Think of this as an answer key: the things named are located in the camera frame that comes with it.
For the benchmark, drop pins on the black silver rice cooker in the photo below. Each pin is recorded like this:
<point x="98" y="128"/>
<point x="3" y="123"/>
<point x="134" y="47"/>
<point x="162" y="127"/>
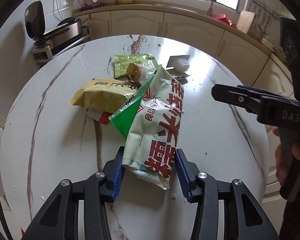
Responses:
<point x="35" y="22"/>

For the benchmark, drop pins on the round marble table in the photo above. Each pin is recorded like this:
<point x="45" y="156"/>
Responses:
<point x="52" y="142"/>

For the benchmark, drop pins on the wooden cutting board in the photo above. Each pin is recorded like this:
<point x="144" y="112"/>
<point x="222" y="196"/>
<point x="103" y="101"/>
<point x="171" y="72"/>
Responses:
<point x="245" y="21"/>

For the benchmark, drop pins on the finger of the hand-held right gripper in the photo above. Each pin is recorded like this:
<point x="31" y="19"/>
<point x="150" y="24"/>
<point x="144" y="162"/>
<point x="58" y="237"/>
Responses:
<point x="262" y="92"/>
<point x="230" y="96"/>

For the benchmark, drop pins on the metal storage rack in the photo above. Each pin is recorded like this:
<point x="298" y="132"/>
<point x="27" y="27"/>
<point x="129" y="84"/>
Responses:
<point x="62" y="47"/>

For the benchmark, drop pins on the yellow snack bag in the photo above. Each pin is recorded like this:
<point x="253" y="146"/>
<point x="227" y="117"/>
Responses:
<point x="100" y="95"/>

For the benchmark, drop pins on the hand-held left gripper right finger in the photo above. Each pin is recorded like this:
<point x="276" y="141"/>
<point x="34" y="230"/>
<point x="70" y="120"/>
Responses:
<point x="183" y="175"/>

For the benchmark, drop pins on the light green packet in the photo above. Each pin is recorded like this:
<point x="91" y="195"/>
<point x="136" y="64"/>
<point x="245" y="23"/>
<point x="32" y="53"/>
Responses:
<point x="122" y="65"/>

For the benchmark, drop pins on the metal wall utensil rack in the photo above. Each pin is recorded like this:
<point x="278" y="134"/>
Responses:
<point x="263" y="5"/>

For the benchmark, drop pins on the clear jelly cup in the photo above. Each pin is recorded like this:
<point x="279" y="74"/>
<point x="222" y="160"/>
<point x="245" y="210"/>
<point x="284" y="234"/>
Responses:
<point x="181" y="65"/>

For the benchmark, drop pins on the white red-print snack bag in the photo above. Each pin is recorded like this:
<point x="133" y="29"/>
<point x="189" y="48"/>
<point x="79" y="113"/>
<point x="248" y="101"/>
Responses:
<point x="160" y="130"/>

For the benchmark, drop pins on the ginger root piece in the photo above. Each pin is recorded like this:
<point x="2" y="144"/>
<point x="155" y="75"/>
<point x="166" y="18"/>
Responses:
<point x="136" y="72"/>

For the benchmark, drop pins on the person's right hand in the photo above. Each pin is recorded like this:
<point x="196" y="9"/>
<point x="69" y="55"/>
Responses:
<point x="278" y="155"/>

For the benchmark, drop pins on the red white small wrapper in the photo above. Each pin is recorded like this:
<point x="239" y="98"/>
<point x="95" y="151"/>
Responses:
<point x="100" y="117"/>

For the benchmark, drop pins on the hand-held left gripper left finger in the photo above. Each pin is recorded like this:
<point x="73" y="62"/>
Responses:
<point x="118" y="175"/>

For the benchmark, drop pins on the small printed sachet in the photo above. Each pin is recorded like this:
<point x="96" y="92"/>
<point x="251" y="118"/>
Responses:
<point x="178" y="74"/>

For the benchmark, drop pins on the red plastic basin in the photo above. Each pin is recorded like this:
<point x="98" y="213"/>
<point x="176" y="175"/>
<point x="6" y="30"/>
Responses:
<point x="222" y="18"/>

